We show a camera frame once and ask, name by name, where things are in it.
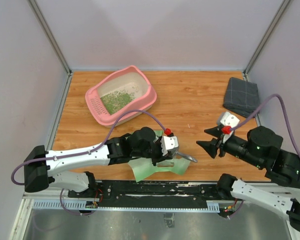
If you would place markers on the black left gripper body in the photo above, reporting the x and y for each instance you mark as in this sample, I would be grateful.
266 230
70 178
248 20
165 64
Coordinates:
156 153

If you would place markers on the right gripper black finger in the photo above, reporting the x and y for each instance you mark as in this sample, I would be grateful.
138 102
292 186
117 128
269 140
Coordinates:
211 147
215 131

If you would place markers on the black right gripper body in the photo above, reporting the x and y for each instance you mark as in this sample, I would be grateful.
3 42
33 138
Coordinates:
235 146

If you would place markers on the grey metal scoop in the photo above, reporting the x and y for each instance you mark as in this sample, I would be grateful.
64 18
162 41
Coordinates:
183 155

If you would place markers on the green cat litter bag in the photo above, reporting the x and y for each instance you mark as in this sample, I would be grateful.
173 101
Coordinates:
142 167

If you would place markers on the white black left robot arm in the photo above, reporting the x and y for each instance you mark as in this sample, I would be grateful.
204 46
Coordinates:
44 168

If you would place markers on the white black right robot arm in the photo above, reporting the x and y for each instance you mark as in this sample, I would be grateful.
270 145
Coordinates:
262 149

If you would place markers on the green cat litter pellets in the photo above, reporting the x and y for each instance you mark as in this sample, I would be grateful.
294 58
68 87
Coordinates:
119 98

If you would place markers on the folded dark grey cloth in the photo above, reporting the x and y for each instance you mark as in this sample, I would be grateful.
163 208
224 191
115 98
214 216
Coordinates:
241 97

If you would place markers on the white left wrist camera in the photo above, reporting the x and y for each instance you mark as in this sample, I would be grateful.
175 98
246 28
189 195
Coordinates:
169 143

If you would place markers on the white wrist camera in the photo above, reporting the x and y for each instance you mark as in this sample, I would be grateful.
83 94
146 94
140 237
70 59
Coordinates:
225 123
169 143

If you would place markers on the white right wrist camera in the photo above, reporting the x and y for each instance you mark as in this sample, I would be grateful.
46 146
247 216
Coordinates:
225 123

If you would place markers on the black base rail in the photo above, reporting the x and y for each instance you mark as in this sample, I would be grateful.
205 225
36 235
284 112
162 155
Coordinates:
152 192

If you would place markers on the grey slotted cable duct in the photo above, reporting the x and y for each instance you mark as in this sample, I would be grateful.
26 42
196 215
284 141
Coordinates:
86 205

